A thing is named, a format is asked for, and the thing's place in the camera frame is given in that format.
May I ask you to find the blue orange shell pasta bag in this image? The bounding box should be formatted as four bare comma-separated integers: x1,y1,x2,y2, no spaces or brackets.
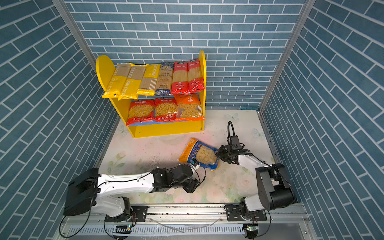
179,138,219,171

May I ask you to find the orange macaroni bag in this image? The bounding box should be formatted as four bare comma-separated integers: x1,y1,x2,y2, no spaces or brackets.
175,94,205,122

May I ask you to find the red spaghetti bag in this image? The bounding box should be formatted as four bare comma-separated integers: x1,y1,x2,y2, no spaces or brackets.
171,62,189,95
188,59,205,94

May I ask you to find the red macaroni bag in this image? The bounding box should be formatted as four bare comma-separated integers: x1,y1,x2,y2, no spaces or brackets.
126,100,155,126
155,99,178,123

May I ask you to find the blue spaghetti bag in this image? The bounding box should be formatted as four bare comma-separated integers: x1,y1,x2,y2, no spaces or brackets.
155,62,174,96

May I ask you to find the yellow spaghetti bag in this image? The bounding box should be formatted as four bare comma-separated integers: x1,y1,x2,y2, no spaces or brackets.
102,63,132,98
137,64,161,96
118,66,147,101

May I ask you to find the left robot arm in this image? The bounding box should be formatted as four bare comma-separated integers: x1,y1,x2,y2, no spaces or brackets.
63,165,202,222

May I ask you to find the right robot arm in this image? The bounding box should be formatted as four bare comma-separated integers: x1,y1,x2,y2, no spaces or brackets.
217,144,297,220

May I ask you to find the yellow shelf with coloured boards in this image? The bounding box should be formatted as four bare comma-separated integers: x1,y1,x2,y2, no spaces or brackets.
96,55,205,138

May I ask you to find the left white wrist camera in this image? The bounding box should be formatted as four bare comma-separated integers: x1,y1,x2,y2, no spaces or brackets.
190,159,200,169

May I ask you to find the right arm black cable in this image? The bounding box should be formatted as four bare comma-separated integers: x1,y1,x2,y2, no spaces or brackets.
226,121,238,151

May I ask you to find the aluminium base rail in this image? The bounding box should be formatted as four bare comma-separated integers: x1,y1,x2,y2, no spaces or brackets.
53,204,317,240

